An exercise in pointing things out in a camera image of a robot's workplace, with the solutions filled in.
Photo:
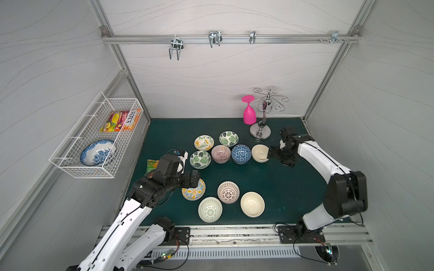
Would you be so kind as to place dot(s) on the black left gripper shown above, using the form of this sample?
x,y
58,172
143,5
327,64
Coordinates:
x,y
192,178

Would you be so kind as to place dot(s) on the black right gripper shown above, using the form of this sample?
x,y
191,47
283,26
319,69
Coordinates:
x,y
282,155

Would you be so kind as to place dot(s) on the cream plain bowl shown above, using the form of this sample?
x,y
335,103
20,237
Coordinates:
x,y
260,153
252,204

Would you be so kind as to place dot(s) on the green lattice pattern bowl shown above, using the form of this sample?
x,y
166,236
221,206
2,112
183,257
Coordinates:
x,y
210,209

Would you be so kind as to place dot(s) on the maroon lattice pattern bowl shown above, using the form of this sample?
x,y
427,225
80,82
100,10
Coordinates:
x,y
228,192

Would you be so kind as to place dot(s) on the blue triangle pattern bowl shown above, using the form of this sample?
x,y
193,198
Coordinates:
x,y
241,154

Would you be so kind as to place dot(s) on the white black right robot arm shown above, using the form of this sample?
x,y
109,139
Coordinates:
x,y
346,193

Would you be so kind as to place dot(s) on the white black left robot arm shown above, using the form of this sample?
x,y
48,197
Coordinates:
x,y
113,253

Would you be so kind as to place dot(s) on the yellow blue floral bowl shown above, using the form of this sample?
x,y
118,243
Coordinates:
x,y
194,194

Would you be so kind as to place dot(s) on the green monstera leaf bowl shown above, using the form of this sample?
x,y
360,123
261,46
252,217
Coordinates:
x,y
200,159

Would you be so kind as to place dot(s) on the silver glass holder stand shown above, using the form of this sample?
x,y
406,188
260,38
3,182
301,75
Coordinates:
x,y
270,99

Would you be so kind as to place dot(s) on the yellow flower leaf bowl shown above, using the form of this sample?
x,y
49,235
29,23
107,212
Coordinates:
x,y
204,143

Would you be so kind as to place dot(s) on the green orange snack packet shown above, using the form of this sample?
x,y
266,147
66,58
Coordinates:
x,y
151,165

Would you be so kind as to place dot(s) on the pink wine glass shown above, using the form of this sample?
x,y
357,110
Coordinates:
x,y
249,114

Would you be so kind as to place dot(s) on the white vented strip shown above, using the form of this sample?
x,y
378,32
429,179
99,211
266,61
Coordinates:
x,y
236,253

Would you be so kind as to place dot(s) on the colourful snack packet in basket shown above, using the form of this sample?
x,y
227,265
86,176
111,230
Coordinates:
x,y
122,121

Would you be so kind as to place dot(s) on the blue white bowl in basket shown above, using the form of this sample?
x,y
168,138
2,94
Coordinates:
x,y
98,153

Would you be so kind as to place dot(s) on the small metal hook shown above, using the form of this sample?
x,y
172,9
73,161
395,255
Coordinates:
x,y
252,37

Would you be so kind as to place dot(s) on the metal hook right end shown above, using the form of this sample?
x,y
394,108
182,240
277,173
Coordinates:
x,y
334,39

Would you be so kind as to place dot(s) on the metal double hook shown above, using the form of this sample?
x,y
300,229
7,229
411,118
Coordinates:
x,y
215,38
177,46

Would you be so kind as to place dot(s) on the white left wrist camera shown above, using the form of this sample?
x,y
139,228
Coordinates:
x,y
183,156

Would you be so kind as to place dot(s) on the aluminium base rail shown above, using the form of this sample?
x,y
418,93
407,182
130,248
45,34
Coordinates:
x,y
268,235

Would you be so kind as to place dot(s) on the white wire basket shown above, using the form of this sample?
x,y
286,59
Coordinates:
x,y
86,131

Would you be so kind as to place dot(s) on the aluminium top rail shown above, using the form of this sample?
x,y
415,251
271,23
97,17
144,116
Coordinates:
x,y
227,39

